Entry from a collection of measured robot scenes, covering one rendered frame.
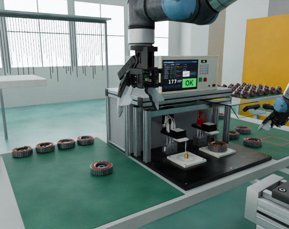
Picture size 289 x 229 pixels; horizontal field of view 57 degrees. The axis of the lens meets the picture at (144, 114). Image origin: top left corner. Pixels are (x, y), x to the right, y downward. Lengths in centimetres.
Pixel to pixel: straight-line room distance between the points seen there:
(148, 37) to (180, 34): 891
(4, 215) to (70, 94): 679
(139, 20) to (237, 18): 735
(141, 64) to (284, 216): 52
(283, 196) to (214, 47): 499
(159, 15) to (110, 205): 73
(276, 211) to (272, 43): 456
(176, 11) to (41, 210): 86
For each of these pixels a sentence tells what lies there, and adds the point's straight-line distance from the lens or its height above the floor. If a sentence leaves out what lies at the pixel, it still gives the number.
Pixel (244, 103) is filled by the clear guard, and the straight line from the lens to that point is 155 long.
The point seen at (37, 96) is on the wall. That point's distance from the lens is 761.
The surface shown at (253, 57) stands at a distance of 536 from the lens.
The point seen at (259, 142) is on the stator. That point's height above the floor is 78.
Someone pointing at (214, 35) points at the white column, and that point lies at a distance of 553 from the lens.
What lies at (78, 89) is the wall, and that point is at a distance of 788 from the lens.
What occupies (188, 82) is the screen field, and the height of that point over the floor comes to 117.
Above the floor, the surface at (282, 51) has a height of 137.
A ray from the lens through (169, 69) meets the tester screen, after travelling 144.
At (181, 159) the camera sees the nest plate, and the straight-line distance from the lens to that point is 144.
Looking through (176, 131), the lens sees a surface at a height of 92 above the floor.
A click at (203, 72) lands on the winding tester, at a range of 161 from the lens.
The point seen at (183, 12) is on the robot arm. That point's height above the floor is 142.
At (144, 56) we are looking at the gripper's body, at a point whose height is 132.
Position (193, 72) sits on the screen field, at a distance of 155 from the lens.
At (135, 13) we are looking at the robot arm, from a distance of 74.
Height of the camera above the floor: 133
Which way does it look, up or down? 13 degrees down
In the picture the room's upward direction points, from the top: straight up
